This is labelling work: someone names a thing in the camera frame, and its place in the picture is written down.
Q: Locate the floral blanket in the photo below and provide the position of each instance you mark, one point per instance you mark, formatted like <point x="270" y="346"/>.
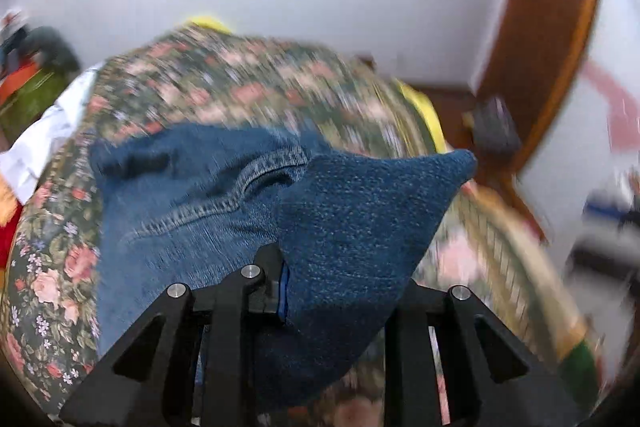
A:
<point x="225" y="77"/>

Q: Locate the wooden door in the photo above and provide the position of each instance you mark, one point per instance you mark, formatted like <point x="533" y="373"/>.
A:
<point x="540" y="32"/>

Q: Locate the frosted sliding door with hearts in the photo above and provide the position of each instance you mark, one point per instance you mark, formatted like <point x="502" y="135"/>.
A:
<point x="575" y="132"/>

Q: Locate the white shirt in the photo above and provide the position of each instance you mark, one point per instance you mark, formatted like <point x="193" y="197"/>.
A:
<point x="45" y="132"/>

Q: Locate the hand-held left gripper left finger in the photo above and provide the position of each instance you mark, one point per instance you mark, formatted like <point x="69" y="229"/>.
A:
<point x="267" y="279"/>

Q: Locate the orange box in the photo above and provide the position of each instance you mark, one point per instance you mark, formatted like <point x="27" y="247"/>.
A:
<point x="15" y="82"/>

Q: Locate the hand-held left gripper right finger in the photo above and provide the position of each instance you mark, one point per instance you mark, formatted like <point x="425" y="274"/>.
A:
<point x="407" y="342"/>

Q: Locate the green storage box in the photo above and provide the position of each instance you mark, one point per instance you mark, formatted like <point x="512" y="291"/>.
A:
<point x="37" y="99"/>

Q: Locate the blue denim jacket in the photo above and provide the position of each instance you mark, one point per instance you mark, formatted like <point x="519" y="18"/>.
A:
<point x="350" y="217"/>

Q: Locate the red plush toy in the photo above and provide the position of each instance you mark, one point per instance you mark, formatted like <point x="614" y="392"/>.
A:
<point x="6" y="237"/>

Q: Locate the dark bag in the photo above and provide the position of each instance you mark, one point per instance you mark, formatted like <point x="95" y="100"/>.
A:
<point x="497" y="127"/>

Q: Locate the yellow bed sheet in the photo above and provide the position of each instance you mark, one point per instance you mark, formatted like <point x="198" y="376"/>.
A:
<point x="425" y="112"/>

